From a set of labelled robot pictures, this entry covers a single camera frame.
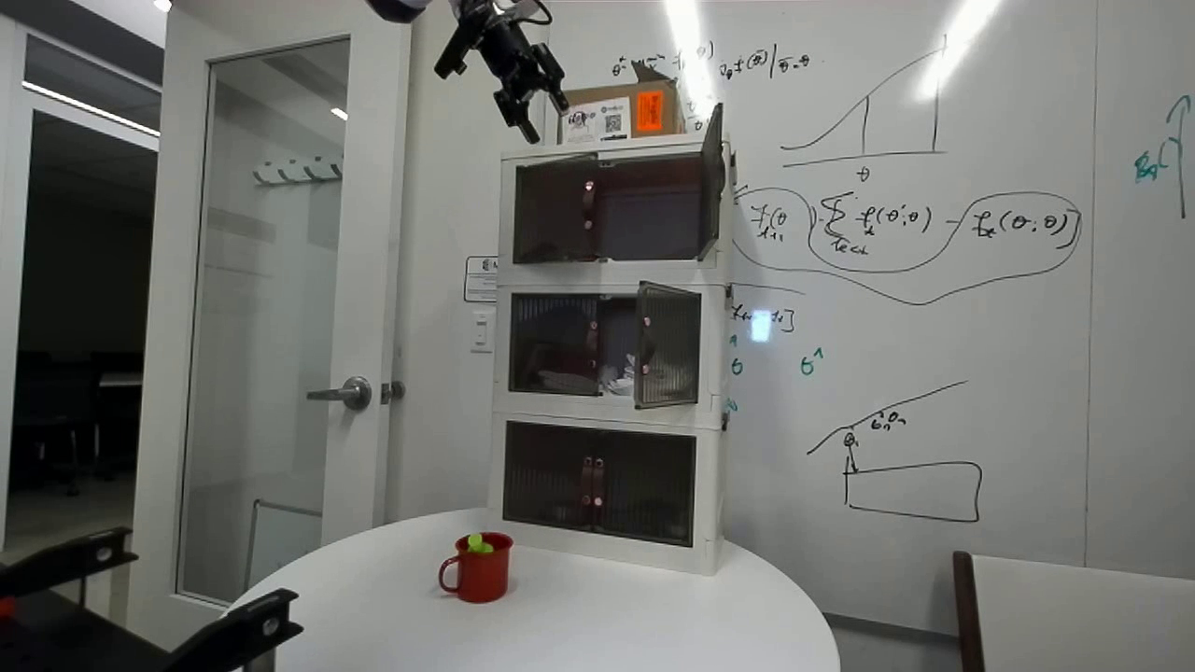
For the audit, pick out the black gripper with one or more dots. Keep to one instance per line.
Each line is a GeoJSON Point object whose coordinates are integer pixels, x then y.
{"type": "Point", "coordinates": [513, 48]}

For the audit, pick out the white three-tier cabinet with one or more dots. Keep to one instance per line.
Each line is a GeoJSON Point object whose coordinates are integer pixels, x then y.
{"type": "Point", "coordinates": [610, 275]}

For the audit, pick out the dark tinted cabinet door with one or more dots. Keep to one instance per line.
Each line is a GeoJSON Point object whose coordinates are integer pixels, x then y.
{"type": "Point", "coordinates": [600, 483]}
{"type": "Point", "coordinates": [670, 343]}
{"type": "Point", "coordinates": [710, 181]}

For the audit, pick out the silver door lock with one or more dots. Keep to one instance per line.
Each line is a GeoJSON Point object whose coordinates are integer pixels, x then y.
{"type": "Point", "coordinates": [395, 390]}

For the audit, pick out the white door with glass pane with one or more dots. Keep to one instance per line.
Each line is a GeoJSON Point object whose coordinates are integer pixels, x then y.
{"type": "Point", "coordinates": [265, 323]}

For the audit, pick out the cardboard box with labels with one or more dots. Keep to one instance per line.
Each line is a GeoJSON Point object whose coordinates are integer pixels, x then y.
{"type": "Point", "coordinates": [616, 114]}

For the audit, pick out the white coat hook rack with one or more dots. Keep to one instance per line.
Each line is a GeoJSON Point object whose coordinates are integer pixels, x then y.
{"type": "Point", "coordinates": [300, 170]}

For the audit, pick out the white crumpled item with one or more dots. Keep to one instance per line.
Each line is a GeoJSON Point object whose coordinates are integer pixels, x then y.
{"type": "Point", "coordinates": [616, 373]}

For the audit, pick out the pale blue whiteboard magnet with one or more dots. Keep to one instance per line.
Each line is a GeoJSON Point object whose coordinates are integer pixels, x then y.
{"type": "Point", "coordinates": [758, 326]}

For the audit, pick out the green ball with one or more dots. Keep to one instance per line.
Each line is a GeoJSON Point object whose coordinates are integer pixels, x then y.
{"type": "Point", "coordinates": [480, 544]}

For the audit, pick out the red mug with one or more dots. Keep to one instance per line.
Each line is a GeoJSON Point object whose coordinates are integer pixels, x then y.
{"type": "Point", "coordinates": [482, 568]}

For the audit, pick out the black chair armrest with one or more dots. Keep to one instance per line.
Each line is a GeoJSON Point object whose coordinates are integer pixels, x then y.
{"type": "Point", "coordinates": [69, 560]}
{"type": "Point", "coordinates": [236, 628]}

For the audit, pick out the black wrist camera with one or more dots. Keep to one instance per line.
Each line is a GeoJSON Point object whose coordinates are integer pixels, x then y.
{"type": "Point", "coordinates": [457, 52]}

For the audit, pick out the white paper wall sign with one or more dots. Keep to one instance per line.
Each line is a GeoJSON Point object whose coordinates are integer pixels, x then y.
{"type": "Point", "coordinates": [482, 278]}

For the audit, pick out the white wall switch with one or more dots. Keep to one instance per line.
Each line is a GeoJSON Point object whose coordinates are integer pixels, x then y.
{"type": "Point", "coordinates": [482, 330]}

